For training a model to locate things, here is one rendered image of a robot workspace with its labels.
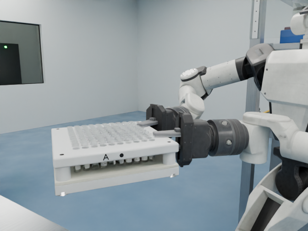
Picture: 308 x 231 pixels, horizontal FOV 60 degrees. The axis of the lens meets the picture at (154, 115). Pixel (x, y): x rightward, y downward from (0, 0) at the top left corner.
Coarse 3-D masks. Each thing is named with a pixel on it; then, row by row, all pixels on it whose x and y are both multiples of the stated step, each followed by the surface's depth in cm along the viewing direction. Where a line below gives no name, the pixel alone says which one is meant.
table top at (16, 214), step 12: (0, 204) 67; (12, 204) 67; (0, 216) 62; (12, 216) 62; (24, 216) 62; (36, 216) 62; (0, 228) 58; (12, 228) 58; (24, 228) 58; (36, 228) 58; (48, 228) 58; (60, 228) 58
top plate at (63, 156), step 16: (64, 128) 68; (96, 128) 68; (144, 128) 68; (64, 144) 54; (80, 144) 54; (128, 144) 54; (144, 144) 54; (160, 144) 54; (176, 144) 55; (64, 160) 47; (80, 160) 48; (96, 160) 49; (112, 160) 50
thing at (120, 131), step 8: (80, 128) 64; (88, 128) 64; (104, 128) 64; (112, 128) 66; (120, 128) 64; (128, 128) 66; (80, 136) 57; (88, 136) 57; (96, 136) 58; (104, 136) 58; (112, 136) 59; (120, 136) 57; (128, 136) 57; (136, 136) 57
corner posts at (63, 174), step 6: (168, 156) 55; (174, 156) 56; (168, 162) 55; (174, 162) 56; (60, 168) 47; (66, 168) 48; (60, 174) 48; (66, 174) 48; (60, 180) 48; (66, 180) 48
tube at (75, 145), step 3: (72, 144) 51; (75, 144) 51; (78, 144) 51; (72, 147) 51; (75, 147) 51; (78, 147) 51; (78, 165) 52; (75, 168) 52; (78, 168) 52; (75, 171) 52; (78, 171) 52
